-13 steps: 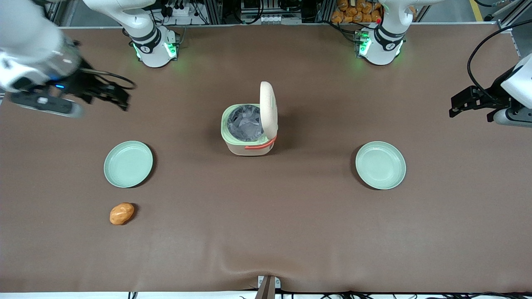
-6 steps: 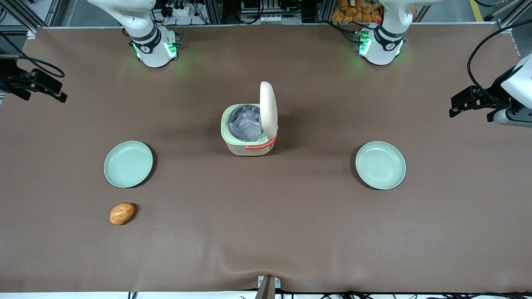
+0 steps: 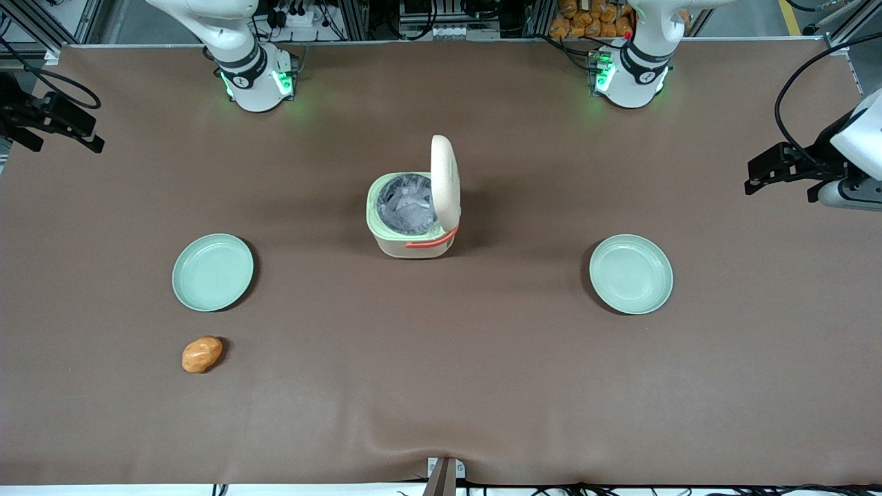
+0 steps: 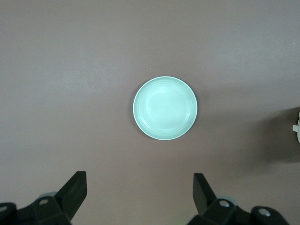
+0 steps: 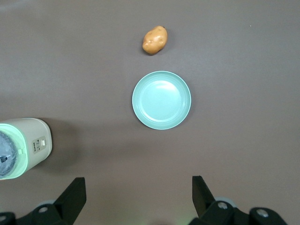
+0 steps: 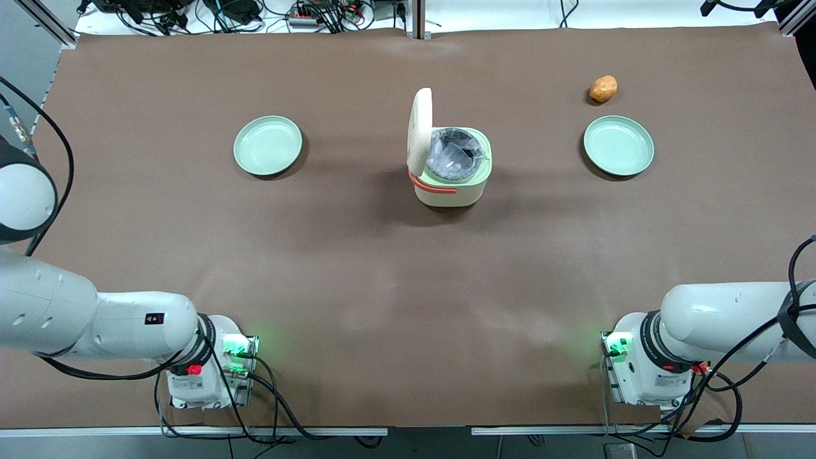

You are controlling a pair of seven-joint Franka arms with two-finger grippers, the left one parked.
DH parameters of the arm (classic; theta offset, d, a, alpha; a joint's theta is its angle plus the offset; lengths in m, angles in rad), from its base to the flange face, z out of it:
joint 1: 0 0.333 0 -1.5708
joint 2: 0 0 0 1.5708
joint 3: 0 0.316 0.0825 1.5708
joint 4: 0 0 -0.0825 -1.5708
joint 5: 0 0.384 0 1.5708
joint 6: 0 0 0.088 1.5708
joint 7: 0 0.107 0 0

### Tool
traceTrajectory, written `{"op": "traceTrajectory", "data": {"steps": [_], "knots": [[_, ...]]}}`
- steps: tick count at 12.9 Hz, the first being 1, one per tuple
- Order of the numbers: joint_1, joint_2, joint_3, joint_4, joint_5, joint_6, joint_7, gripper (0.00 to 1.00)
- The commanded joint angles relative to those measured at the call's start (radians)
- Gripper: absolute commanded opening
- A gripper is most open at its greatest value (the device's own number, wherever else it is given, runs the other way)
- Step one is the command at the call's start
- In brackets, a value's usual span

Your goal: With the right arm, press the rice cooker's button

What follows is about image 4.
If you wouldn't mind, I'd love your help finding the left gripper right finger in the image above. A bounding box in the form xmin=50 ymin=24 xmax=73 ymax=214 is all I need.
xmin=187 ymin=172 xmax=289 ymax=225

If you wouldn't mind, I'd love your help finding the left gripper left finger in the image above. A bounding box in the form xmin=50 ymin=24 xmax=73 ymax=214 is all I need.
xmin=0 ymin=171 xmax=88 ymax=225

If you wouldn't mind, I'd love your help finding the cream rice cooker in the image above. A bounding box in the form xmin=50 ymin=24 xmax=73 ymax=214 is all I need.
xmin=292 ymin=112 xmax=300 ymax=144

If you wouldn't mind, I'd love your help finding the mint green round plate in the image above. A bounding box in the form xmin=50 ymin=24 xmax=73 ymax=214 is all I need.
xmin=132 ymin=75 xmax=198 ymax=141

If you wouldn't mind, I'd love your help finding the brown table mat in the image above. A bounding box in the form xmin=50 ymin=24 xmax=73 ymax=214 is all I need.
xmin=0 ymin=0 xmax=300 ymax=225

